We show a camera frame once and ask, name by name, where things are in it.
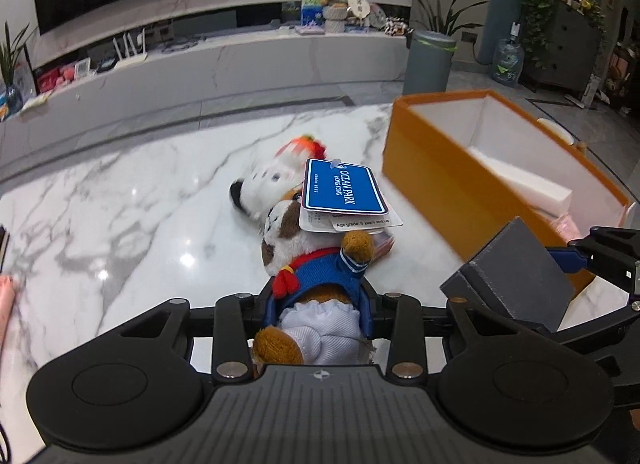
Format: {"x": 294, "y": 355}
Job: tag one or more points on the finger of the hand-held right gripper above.
{"x": 567, "y": 259}
{"x": 610, "y": 326}

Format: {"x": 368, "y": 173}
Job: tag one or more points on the sailor bear plush with tag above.
{"x": 320, "y": 264}

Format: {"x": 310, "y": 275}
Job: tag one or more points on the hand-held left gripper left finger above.
{"x": 232, "y": 334}

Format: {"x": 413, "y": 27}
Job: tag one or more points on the decorative plate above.
{"x": 378, "y": 16}

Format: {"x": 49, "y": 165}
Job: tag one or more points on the long white box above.
{"x": 525, "y": 184}

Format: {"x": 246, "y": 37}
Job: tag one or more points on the blue vase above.
{"x": 10, "y": 102}

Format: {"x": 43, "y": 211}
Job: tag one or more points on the cow figurines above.
{"x": 399, "y": 26}

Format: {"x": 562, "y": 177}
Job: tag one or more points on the crochet orange toy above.
{"x": 307, "y": 144}

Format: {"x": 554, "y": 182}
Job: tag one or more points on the round white fan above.
{"x": 359, "y": 8}

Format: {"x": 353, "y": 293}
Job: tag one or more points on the marble television console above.
{"x": 200, "y": 74}

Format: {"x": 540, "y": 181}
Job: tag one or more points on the blue floral box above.
{"x": 312, "y": 16}

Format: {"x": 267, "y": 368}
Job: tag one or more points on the flat notebook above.
{"x": 309, "y": 29}

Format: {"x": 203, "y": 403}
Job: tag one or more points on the wall socket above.
{"x": 468, "y": 36}

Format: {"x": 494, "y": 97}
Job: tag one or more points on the green plant on console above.
{"x": 10, "y": 59}

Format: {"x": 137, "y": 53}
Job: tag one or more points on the teddy bear on shelf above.
{"x": 335, "y": 19}

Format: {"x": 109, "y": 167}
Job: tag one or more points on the grey floral print box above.
{"x": 515, "y": 269}

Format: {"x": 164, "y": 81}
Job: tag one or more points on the orange cardboard storage box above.
{"x": 425, "y": 169}

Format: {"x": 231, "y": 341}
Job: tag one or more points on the small pink item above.
{"x": 384, "y": 246}

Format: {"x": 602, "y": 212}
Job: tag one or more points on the red box on console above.
{"x": 49, "y": 80}

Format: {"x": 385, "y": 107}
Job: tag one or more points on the pink fabric pouch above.
{"x": 567, "y": 226}

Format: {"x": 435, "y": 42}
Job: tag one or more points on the white animal plush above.
{"x": 260, "y": 179}

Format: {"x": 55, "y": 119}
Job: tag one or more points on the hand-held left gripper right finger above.
{"x": 407, "y": 334}

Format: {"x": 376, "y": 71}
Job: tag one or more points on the white router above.
{"x": 131, "y": 60}

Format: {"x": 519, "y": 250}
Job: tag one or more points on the grey trash bin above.
{"x": 427, "y": 67}

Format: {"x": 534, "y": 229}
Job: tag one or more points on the long-leaf floor plant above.
{"x": 445, "y": 19}

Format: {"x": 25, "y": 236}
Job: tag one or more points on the large water bottle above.
{"x": 507, "y": 64}

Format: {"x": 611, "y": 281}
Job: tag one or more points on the grey cabinet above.
{"x": 575, "y": 44}

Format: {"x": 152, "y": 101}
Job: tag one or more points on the small white desk clock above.
{"x": 82, "y": 68}

